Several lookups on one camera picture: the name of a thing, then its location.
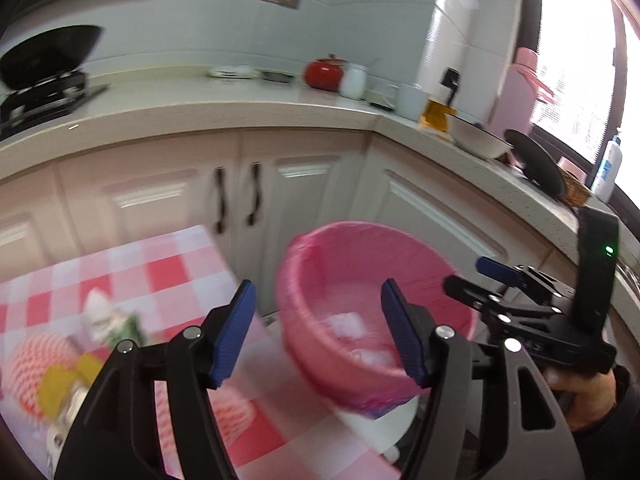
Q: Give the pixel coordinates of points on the white ceramic jar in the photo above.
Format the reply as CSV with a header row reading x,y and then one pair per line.
x,y
354,81

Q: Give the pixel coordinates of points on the pink thermos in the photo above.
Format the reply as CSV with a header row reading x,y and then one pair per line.
x,y
520,92

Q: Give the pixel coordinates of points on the red pot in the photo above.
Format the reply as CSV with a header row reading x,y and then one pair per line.
x,y
325,73

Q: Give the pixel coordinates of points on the black gas stove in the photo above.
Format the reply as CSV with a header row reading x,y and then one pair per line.
x,y
49,100

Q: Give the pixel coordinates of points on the pink foam net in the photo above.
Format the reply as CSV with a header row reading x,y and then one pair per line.
x,y
23,370
233,413

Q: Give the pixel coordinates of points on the black cabinet handle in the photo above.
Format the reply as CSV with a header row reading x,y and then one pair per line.
x,y
220,180
256,179

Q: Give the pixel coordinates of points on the black wok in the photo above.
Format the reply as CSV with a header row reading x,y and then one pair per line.
x,y
49,54

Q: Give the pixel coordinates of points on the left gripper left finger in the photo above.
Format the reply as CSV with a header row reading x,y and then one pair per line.
x,y
227,330

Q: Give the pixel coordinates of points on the white bowl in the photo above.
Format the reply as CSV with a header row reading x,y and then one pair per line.
x,y
475,140

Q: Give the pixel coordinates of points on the yellow sponge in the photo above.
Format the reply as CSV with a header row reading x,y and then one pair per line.
x,y
61,387

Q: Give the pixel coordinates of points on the red checked tablecloth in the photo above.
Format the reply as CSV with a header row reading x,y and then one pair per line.
x,y
171,281

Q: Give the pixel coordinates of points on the right hand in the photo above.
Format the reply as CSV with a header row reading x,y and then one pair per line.
x,y
594,396

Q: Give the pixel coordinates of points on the black cabinet handle right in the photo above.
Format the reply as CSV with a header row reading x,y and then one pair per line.
x,y
256,179

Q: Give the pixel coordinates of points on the pink lined trash bin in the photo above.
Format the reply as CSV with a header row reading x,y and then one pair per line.
x,y
340,268

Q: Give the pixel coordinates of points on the oil bottle black cap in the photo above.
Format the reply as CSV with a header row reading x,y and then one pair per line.
x,y
438,108

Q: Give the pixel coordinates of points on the white plastic bag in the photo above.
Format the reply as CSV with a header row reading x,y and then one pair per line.
x,y
361,341

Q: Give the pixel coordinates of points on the white green paper bag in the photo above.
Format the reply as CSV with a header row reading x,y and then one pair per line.
x,y
60,424

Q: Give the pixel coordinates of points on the white green crumpled wrapper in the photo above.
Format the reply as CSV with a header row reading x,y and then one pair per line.
x,y
108,325

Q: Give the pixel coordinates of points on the white packet on counter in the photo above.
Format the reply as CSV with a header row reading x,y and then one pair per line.
x,y
239,72

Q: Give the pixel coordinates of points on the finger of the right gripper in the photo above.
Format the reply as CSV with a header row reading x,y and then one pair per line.
x,y
497,271
473,296

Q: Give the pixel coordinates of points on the white blue bottle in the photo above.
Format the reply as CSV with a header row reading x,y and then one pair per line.
x,y
603,184

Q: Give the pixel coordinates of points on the black pan lid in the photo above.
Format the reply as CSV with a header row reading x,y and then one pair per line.
x,y
537,164

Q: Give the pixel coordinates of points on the black cabinet handle left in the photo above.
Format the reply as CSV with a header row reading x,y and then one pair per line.
x,y
220,180

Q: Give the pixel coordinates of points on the small dark dish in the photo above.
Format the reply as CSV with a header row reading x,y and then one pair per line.
x,y
278,77

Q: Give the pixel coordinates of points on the white mug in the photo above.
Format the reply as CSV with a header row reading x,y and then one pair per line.
x,y
407,100

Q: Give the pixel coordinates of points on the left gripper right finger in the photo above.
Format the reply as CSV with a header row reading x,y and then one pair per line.
x,y
405,329

